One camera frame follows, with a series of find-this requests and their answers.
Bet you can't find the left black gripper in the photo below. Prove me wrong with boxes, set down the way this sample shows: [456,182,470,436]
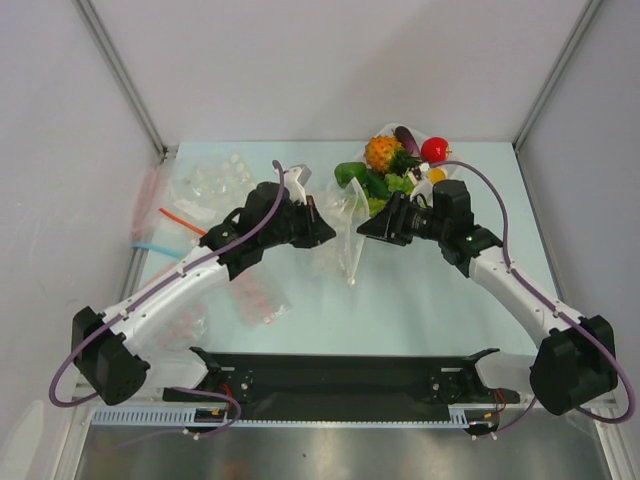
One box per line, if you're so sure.
[260,196,335,249]

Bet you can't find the clear white-dotted zip bag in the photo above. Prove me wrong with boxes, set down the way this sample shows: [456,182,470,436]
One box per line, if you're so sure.
[310,179,370,286]

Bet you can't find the green toy grape bunch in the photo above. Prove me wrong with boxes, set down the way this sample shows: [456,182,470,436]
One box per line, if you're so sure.
[384,173,414,195]

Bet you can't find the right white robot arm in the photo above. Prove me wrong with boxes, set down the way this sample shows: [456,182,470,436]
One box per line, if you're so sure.
[357,180,618,415]

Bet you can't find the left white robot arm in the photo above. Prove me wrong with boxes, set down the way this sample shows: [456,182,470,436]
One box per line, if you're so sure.
[71,182,336,406]

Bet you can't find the clear bag red dots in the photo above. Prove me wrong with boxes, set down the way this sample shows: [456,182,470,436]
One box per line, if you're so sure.
[228,269,292,327]

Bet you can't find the clear bag pink dots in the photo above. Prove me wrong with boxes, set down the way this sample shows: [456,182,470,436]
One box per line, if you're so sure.
[154,301,206,351]

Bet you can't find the dark green toy cucumber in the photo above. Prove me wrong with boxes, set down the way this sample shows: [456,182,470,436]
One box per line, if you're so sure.
[366,169,391,200]

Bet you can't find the green toy bell pepper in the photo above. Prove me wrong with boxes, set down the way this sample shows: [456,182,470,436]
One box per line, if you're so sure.
[334,161,367,189]

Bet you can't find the yellow toy lemon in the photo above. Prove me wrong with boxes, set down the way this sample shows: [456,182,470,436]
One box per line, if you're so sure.
[427,167,448,184]

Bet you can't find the white perforated plastic basket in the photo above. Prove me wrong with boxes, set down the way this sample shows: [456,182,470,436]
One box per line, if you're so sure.
[326,124,456,233]

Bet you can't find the orange toy pineapple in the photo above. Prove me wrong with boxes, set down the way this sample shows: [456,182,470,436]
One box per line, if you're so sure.
[364,136,406,174]

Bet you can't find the red toy apple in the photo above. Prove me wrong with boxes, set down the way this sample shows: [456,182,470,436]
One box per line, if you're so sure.
[421,137,451,164]

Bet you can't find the purple toy eggplant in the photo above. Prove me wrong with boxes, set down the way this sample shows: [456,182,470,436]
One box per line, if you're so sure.
[393,125,421,158]

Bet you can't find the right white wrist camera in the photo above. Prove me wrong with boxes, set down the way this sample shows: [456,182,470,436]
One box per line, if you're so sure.
[406,162,433,200]

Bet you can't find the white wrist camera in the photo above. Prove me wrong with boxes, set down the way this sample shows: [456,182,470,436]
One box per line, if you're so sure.
[284,164,312,205]
[406,162,433,200]

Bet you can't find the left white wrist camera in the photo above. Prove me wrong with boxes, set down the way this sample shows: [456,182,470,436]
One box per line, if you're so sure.
[284,164,312,205]

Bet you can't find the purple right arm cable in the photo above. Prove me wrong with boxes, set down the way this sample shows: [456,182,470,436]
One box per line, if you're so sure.
[429,160,635,441]

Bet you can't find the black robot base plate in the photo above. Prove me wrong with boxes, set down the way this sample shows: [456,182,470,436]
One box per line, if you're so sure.
[162,349,520,423]

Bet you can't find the white slotted cable duct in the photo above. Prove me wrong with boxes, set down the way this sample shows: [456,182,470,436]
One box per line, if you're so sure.
[91,406,495,429]

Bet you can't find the right aluminium frame post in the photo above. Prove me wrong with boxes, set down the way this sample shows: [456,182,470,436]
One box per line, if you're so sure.
[512,0,604,155]

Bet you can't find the aluminium frame post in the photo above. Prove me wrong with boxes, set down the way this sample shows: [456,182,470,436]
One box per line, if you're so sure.
[512,0,604,155]
[72,0,168,162]

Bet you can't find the left aluminium frame post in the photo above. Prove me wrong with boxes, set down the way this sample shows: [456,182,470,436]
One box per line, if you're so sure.
[72,0,168,162]

